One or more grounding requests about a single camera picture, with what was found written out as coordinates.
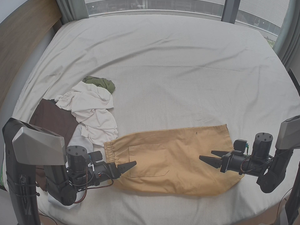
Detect brown garment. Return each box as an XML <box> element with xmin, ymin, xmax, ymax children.
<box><xmin>29</xmin><ymin>99</ymin><xmax>79</xmax><ymax>192</ymax></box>

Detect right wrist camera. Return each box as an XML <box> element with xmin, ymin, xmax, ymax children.
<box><xmin>234</xmin><ymin>139</ymin><xmax>248</xmax><ymax>152</ymax></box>

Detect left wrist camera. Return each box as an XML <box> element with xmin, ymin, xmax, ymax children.
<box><xmin>88</xmin><ymin>151</ymin><xmax>103</xmax><ymax>163</ymax></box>

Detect pale grey garment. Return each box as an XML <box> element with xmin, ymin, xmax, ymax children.
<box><xmin>48</xmin><ymin>125</ymin><xmax>95</xmax><ymax>211</ymax></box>

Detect tan shorts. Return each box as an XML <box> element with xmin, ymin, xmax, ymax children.
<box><xmin>104</xmin><ymin>124</ymin><xmax>246</xmax><ymax>196</ymax></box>

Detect white garment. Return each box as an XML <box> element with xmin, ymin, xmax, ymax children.
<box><xmin>55</xmin><ymin>81</ymin><xmax>118</xmax><ymax>148</ymax></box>

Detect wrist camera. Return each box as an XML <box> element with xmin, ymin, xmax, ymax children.
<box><xmin>234</xmin><ymin>139</ymin><xmax>248</xmax><ymax>152</ymax></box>
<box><xmin>88</xmin><ymin>151</ymin><xmax>103</xmax><ymax>163</ymax></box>

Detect grey-green curtain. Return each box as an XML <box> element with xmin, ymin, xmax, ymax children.
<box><xmin>50</xmin><ymin>0</ymin><xmax>90</xmax><ymax>24</ymax></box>
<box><xmin>271</xmin><ymin>0</ymin><xmax>300</xmax><ymax>66</ymax></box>

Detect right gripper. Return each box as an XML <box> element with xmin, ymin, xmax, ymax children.
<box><xmin>199</xmin><ymin>150</ymin><xmax>250</xmax><ymax>173</ymax></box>

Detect bed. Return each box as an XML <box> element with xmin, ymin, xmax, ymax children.
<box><xmin>0</xmin><ymin>0</ymin><xmax>300</xmax><ymax>225</ymax></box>

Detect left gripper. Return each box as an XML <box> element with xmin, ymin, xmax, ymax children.
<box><xmin>95</xmin><ymin>162</ymin><xmax>122</xmax><ymax>181</ymax></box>

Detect green garment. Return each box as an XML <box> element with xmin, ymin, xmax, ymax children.
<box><xmin>82</xmin><ymin>76</ymin><xmax>116</xmax><ymax>95</ymax></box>

